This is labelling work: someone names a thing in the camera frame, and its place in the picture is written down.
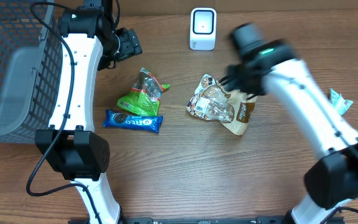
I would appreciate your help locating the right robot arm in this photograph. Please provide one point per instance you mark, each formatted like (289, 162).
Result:
(274, 68)

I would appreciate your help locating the white barcode scanner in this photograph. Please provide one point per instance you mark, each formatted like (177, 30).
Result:
(203, 29)

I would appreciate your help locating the green snack packet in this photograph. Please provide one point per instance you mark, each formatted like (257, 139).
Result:
(144, 97)

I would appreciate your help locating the teal snack packet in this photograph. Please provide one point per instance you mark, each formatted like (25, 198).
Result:
(340, 104)

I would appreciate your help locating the blue Oreo cookie pack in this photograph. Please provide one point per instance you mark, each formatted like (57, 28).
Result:
(120, 120)

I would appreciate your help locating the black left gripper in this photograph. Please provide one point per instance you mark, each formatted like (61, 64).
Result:
(132, 46)

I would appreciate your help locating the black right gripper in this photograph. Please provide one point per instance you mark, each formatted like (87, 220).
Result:
(230, 83)

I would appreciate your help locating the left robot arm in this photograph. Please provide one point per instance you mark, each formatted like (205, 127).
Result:
(91, 41)

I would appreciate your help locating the beige paper pouch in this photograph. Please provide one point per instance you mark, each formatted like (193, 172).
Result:
(212, 102)

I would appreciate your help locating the grey plastic mesh basket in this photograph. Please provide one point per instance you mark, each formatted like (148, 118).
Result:
(30, 68)

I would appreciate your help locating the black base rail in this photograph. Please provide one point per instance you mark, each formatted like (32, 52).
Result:
(257, 220)

